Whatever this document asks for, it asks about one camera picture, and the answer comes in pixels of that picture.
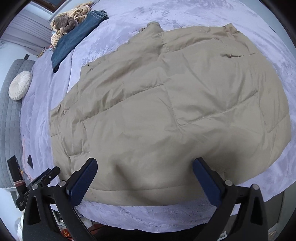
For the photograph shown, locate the grey window curtain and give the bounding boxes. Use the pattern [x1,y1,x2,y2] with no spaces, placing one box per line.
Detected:
[1,9,52,56]

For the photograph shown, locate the folded blue jeans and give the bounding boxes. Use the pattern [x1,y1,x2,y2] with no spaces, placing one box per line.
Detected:
[51,10,108,73]

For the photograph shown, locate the beige puffer jacket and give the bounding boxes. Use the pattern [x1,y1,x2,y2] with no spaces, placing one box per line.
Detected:
[50,22,291,206]

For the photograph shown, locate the dark framed window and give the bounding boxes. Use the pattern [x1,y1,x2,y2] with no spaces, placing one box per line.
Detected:
[31,0,69,13]

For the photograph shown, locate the round white pleated cushion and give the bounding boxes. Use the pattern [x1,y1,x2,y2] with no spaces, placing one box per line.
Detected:
[9,71,32,101]

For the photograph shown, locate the small black tag on bed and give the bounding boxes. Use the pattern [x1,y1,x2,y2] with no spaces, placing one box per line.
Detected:
[27,155,34,169]

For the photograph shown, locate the lavender plush bed blanket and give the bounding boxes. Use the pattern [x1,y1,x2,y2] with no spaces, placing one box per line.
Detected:
[21,1,295,232]

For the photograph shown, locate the brown fuzzy garment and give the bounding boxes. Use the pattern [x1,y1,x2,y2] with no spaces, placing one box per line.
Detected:
[52,15,78,36]

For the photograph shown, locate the tan striped knit garment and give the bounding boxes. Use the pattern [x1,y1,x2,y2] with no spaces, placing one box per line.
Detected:
[50,1,94,48]

